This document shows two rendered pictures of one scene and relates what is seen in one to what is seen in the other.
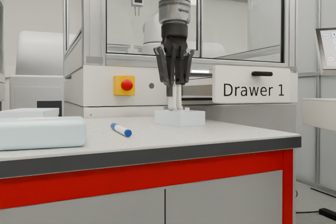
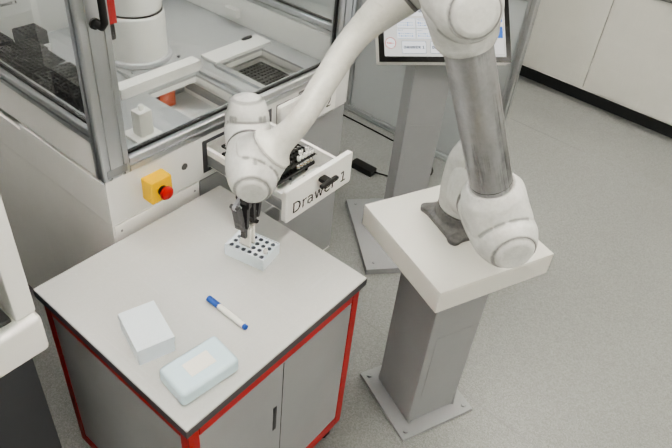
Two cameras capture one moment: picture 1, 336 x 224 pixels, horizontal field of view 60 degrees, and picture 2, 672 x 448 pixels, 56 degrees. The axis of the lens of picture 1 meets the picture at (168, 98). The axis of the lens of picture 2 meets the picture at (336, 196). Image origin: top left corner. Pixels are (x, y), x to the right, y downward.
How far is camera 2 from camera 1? 1.25 m
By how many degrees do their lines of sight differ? 46
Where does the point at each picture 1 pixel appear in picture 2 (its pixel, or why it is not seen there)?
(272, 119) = (317, 134)
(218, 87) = (288, 209)
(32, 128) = (210, 381)
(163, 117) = (238, 255)
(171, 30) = not seen: hidden behind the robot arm
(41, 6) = not seen: outside the picture
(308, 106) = (370, 218)
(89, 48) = (108, 159)
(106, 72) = (132, 178)
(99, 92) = (128, 203)
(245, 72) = (312, 181)
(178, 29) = not seen: hidden behind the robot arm
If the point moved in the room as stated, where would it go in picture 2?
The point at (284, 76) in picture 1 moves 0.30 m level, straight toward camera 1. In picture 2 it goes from (347, 161) to (358, 227)
